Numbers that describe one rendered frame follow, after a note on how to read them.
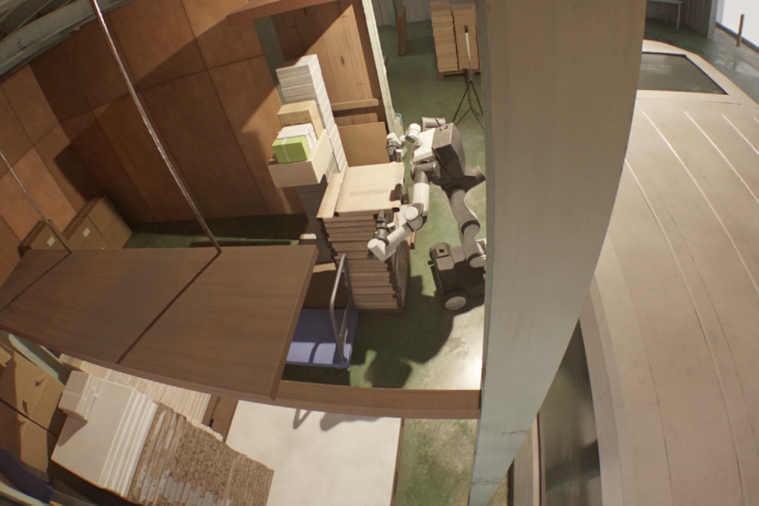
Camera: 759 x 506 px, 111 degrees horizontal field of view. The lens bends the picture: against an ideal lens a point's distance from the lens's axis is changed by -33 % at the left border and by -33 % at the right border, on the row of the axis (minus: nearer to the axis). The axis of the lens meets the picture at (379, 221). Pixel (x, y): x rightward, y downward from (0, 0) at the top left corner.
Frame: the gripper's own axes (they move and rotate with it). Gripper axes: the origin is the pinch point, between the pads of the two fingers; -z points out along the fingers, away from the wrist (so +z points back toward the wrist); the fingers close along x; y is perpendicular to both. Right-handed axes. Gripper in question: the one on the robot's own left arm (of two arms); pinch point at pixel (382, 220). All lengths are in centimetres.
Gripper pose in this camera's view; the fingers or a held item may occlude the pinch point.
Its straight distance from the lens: 227.9
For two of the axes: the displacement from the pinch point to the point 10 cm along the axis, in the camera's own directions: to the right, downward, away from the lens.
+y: 9.8, -0.7, -2.0
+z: -1.0, 6.8, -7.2
